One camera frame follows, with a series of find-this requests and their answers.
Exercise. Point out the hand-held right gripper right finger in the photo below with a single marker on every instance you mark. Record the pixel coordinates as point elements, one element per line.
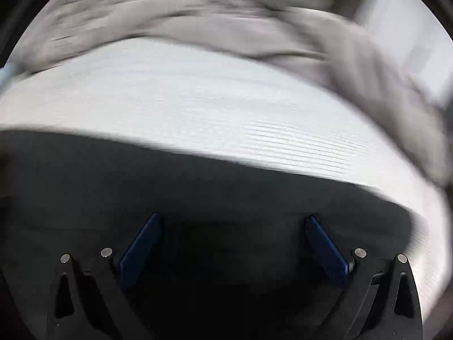
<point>327,251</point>

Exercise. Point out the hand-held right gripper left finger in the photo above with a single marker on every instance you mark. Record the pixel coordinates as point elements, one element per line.
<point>139,251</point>

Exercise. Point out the black pants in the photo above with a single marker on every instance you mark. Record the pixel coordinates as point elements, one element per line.
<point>212,191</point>

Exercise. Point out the white honeycomb mattress cover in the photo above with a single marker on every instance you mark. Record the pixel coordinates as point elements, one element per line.
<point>212,106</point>

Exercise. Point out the grey comforter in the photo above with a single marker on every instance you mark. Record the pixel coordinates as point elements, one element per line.
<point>212,24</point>

